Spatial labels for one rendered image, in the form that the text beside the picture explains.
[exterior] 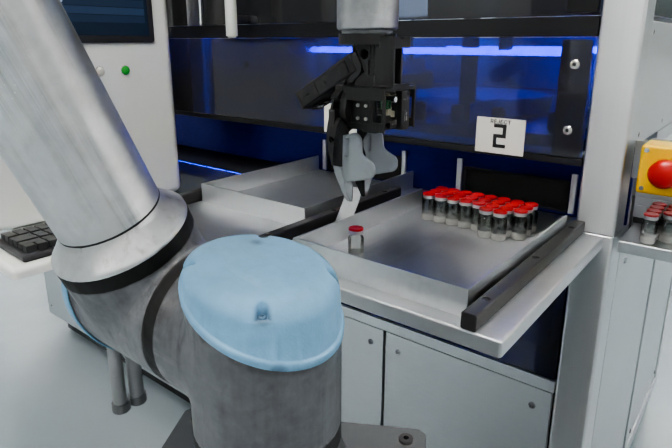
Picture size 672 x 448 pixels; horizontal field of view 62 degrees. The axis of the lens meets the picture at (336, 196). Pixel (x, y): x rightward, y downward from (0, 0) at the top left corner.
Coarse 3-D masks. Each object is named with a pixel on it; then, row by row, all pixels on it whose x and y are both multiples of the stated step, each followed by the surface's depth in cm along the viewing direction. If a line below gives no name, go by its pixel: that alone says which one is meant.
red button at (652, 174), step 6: (660, 162) 77; (666, 162) 76; (654, 168) 77; (660, 168) 76; (666, 168) 76; (648, 174) 78; (654, 174) 77; (660, 174) 76; (666, 174) 76; (654, 180) 77; (660, 180) 77; (666, 180) 76; (654, 186) 78; (660, 186) 77; (666, 186) 77
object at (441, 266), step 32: (416, 192) 100; (352, 224) 86; (384, 224) 92; (416, 224) 92; (352, 256) 70; (384, 256) 78; (416, 256) 78; (448, 256) 78; (480, 256) 78; (512, 256) 69; (384, 288) 68; (416, 288) 64; (448, 288) 62; (480, 288) 63
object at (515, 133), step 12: (480, 120) 95; (492, 120) 93; (504, 120) 92; (516, 120) 91; (480, 132) 95; (492, 132) 94; (516, 132) 91; (480, 144) 96; (504, 144) 93; (516, 144) 92
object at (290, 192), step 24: (264, 168) 117; (288, 168) 123; (312, 168) 129; (216, 192) 102; (240, 192) 99; (264, 192) 111; (288, 192) 111; (312, 192) 111; (336, 192) 111; (264, 216) 96; (288, 216) 92
